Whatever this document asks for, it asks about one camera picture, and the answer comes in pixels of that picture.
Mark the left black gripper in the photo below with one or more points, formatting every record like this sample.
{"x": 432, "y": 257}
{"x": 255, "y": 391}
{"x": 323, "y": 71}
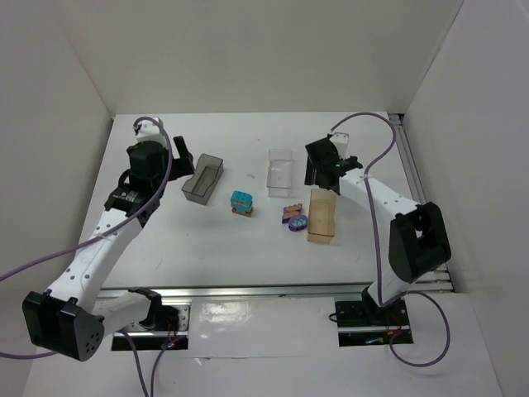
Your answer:
{"x": 178, "y": 164}

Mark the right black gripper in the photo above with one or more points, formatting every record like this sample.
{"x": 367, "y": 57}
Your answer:
{"x": 318, "y": 166}

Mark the teal round printed lego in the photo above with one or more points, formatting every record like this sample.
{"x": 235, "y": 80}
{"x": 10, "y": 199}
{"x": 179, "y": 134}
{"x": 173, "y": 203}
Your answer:
{"x": 241, "y": 201}

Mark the brown lego brick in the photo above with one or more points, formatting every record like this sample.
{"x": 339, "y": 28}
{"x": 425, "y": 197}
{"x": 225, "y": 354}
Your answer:
{"x": 247, "y": 214}

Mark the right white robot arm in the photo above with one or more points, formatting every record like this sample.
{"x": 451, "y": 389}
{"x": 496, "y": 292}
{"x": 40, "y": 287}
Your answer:
{"x": 410, "y": 237}

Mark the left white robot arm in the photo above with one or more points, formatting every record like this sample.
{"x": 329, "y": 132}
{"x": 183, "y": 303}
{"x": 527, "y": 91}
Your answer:
{"x": 65, "y": 319}

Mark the amber plastic container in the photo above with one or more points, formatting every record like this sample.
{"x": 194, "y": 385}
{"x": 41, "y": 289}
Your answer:
{"x": 321, "y": 216}

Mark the clear plastic container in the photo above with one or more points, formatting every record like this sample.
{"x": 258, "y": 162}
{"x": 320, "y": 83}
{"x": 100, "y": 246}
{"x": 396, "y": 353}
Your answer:
{"x": 279, "y": 177}

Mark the smoky grey plastic container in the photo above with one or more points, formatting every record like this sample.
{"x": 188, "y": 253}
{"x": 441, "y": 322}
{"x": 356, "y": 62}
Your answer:
{"x": 199, "y": 188}

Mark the purple butterfly lego piece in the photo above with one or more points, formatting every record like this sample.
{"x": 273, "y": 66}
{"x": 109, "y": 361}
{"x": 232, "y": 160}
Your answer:
{"x": 291, "y": 211}

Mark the purple flower lego piece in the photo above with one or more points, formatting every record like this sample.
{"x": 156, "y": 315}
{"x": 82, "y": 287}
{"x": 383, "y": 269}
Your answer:
{"x": 298, "y": 223}

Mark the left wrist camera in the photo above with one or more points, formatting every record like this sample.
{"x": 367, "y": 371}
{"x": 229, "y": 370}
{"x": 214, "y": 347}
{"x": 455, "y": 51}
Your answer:
{"x": 148, "y": 131}

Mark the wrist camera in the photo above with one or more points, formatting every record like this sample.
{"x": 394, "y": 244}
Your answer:
{"x": 148, "y": 131}
{"x": 341, "y": 141}

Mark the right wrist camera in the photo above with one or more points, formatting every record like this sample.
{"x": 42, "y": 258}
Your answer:
{"x": 341, "y": 141}

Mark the aluminium front rail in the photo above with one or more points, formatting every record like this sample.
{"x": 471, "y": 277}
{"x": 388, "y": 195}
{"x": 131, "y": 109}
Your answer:
{"x": 260, "y": 291}

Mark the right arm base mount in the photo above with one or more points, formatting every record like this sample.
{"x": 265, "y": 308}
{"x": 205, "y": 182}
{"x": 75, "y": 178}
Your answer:
{"x": 356, "y": 328}

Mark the aluminium side rail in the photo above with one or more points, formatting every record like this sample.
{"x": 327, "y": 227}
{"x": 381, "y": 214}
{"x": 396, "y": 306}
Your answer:
{"x": 438, "y": 280}

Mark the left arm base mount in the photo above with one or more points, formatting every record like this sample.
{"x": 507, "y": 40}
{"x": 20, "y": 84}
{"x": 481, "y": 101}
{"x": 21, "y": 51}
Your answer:
{"x": 170, "y": 330}

